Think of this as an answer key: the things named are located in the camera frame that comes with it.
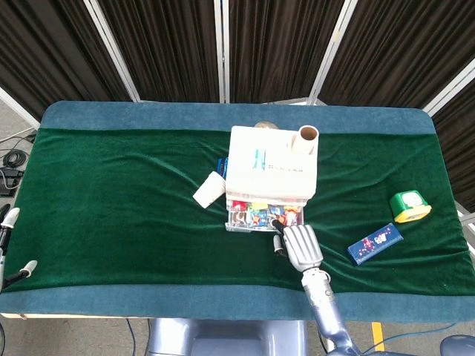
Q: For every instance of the blue rectangular printed box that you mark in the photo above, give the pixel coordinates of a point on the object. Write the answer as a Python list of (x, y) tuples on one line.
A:
[(375, 244)]

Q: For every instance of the black power adapter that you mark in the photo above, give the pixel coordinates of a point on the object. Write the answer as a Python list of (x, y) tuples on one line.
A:
[(9, 181)]

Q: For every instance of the small blue pack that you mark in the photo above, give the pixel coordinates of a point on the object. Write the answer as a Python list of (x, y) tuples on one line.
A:
[(222, 168)]

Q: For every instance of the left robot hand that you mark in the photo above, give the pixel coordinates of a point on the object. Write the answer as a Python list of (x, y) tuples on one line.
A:
[(10, 219)]

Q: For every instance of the white plastic drawer unit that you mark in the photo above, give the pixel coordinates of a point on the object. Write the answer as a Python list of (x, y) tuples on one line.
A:
[(271, 163)]

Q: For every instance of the green velvet cloth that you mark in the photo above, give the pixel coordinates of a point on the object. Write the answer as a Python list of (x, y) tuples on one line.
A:
[(111, 222)]

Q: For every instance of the blue table cover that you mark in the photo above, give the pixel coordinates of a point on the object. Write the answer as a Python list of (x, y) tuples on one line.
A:
[(148, 115)]

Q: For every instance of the white paper cup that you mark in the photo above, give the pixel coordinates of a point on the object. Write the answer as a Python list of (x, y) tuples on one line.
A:
[(209, 189)]

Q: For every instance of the beige round object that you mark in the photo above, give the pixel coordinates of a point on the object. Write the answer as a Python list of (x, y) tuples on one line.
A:
[(266, 125)]

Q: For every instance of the grey-blue robot torso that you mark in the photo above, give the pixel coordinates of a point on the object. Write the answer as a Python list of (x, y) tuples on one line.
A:
[(226, 337)]

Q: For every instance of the clear drawer with colourful items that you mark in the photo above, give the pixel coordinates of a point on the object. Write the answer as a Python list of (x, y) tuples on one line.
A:
[(256, 217)]

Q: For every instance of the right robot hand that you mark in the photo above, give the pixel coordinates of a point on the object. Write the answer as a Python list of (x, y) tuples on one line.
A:
[(304, 246)]

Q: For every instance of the white cardboard tube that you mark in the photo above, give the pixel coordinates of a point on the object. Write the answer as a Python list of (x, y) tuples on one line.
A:
[(306, 141)]

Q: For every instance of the grey-blue robot body part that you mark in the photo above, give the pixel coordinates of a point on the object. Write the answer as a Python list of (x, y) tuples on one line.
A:
[(458, 346)]

